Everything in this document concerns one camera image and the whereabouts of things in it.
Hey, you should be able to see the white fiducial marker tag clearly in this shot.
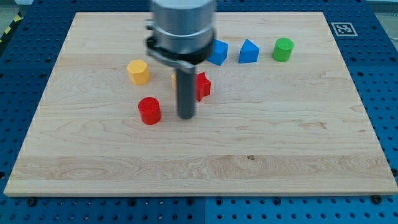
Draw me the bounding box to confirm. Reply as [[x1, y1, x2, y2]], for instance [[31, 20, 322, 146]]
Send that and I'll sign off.
[[331, 22, 358, 37]]

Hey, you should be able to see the red star block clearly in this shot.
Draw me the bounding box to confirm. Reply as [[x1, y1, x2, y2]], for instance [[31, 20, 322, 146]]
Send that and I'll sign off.
[[195, 72, 211, 101]]

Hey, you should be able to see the light wooden board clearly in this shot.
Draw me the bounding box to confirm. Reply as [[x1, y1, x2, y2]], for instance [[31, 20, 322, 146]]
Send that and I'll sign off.
[[4, 12, 397, 197]]

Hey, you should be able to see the green cylinder block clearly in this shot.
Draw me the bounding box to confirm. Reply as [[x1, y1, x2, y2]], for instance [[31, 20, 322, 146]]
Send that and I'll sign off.
[[272, 37, 294, 62]]

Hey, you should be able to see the blue pentagon block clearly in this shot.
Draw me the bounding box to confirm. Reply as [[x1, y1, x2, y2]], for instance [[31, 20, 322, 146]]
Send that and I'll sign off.
[[207, 39, 228, 66]]

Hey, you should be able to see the red cylinder block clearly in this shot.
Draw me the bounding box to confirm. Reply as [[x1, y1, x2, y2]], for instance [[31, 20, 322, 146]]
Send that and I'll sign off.
[[138, 97, 161, 125]]

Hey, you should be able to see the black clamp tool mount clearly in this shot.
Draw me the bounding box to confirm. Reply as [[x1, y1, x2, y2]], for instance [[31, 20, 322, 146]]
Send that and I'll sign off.
[[146, 19, 215, 70]]

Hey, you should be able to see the yellow hexagon block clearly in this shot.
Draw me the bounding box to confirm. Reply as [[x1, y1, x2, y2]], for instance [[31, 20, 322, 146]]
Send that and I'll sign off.
[[126, 60, 150, 85]]

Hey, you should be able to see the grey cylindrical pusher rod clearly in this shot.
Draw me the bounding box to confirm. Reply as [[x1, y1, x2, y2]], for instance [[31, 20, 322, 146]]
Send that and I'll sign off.
[[175, 69, 196, 119]]

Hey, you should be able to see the blue triangle block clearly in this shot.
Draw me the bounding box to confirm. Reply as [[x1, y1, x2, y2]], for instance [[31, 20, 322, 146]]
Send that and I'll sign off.
[[238, 39, 260, 63]]

